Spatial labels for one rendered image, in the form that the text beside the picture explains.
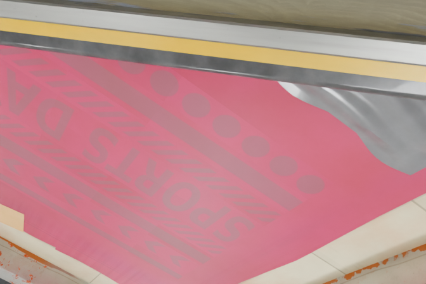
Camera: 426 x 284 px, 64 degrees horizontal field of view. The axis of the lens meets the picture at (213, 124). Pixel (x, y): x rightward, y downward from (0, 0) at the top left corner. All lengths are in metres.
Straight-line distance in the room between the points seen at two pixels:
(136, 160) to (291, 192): 0.14
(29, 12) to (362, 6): 0.17
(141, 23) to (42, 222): 0.37
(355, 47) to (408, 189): 0.17
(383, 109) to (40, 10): 0.21
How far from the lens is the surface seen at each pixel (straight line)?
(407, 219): 0.34
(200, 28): 0.17
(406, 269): 0.37
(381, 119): 0.26
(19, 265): 0.59
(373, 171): 0.29
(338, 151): 0.28
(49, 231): 0.51
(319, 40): 0.17
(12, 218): 0.53
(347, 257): 0.38
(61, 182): 0.41
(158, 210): 0.37
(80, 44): 0.23
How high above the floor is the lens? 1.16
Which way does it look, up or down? 50 degrees down
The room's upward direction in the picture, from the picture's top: 159 degrees counter-clockwise
